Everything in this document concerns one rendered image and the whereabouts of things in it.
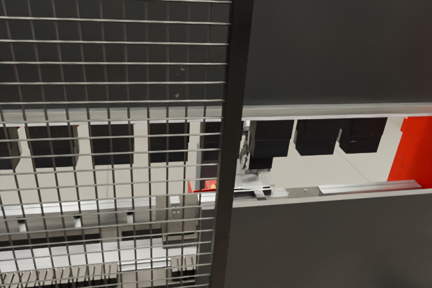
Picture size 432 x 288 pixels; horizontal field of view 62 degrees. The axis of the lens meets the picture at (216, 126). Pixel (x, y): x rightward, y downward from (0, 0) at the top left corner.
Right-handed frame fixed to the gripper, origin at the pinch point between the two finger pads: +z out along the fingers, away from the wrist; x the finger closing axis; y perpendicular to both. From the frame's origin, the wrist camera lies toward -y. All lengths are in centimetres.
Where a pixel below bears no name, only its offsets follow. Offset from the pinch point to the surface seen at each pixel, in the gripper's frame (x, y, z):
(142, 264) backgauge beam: -41, 37, 35
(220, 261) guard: -20, 97, 26
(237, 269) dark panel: -12, 57, 33
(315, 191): 33.8, -13.3, 6.1
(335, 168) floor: 115, -191, -31
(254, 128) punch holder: -3.1, 28.2, -13.8
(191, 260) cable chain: -25, 42, 32
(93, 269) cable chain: -54, 46, 35
